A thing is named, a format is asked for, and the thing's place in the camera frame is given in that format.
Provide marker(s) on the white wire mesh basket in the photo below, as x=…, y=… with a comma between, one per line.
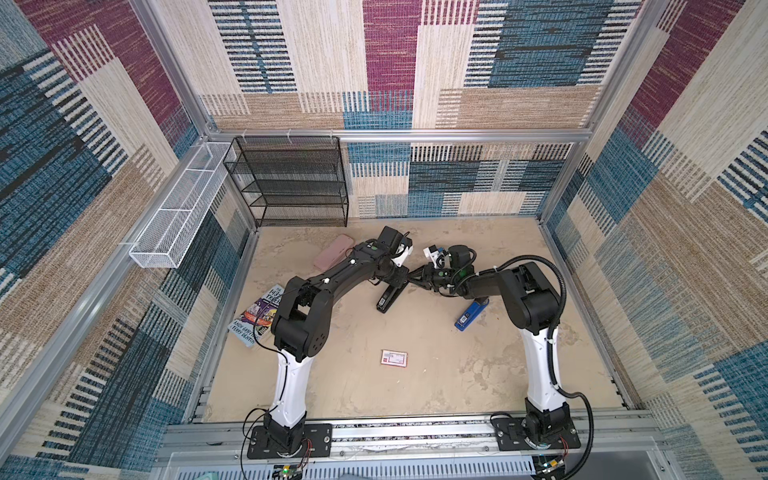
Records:
x=165, y=241

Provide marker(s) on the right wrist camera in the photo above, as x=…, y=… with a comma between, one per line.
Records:
x=438, y=256

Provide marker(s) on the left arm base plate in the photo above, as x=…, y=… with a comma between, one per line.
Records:
x=276, y=441

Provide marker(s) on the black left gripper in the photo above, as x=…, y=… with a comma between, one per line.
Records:
x=402, y=274

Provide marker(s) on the blue stapler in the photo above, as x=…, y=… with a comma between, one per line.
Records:
x=472, y=312

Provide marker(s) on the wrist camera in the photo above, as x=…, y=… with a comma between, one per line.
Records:
x=398, y=246
x=438, y=256

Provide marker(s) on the black stapler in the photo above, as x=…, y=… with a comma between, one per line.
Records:
x=388, y=298

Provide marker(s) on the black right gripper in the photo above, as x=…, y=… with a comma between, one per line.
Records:
x=426, y=276

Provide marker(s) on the colourful paperback book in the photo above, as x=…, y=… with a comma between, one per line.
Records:
x=256, y=320

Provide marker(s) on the aluminium front rail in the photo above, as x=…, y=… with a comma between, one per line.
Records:
x=627, y=444

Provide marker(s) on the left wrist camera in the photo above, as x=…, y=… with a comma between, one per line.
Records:
x=398, y=246

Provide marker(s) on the pink pencil case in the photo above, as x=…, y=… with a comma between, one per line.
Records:
x=335, y=252

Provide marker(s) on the red white staple box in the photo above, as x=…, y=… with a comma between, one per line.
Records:
x=394, y=358

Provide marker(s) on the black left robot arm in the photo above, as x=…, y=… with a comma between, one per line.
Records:
x=302, y=323

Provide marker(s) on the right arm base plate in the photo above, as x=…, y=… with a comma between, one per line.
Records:
x=516, y=434

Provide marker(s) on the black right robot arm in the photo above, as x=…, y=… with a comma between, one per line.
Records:
x=533, y=305

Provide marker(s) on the black mesh shelf rack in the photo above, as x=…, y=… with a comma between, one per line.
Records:
x=290, y=181

